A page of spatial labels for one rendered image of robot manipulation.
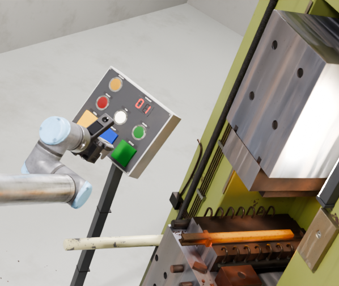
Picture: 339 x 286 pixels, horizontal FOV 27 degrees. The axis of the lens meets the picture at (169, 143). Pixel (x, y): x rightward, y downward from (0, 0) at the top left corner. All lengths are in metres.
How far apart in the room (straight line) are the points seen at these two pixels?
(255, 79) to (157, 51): 3.62
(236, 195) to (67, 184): 0.75
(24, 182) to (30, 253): 1.68
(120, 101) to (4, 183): 0.93
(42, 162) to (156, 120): 0.54
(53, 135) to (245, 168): 0.60
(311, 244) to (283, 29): 0.63
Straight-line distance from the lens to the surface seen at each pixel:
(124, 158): 2.59
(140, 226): 3.92
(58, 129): 2.19
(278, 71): 2.10
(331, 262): 2.13
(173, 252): 2.49
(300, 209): 2.76
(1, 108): 4.50
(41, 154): 2.22
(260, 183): 2.20
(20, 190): 1.89
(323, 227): 2.12
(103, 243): 2.77
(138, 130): 2.60
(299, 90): 2.02
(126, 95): 2.66
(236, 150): 2.25
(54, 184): 2.04
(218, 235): 2.41
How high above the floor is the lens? 2.46
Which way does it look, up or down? 32 degrees down
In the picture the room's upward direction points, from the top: 21 degrees clockwise
